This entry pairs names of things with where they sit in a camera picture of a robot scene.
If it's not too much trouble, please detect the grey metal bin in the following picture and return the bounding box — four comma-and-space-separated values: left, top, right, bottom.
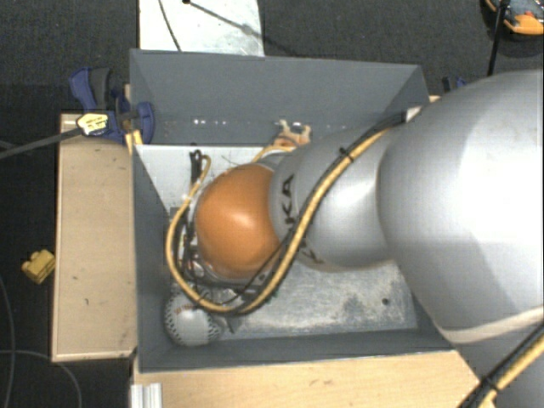
128, 48, 454, 373

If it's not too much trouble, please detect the white baseball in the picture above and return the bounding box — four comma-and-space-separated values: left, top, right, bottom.
164, 292, 224, 348

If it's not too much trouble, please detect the pale wood board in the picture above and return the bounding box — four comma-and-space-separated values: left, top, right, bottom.
50, 112, 139, 363

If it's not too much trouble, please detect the tan toy animal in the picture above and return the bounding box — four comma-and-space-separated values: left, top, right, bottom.
271, 119, 314, 149

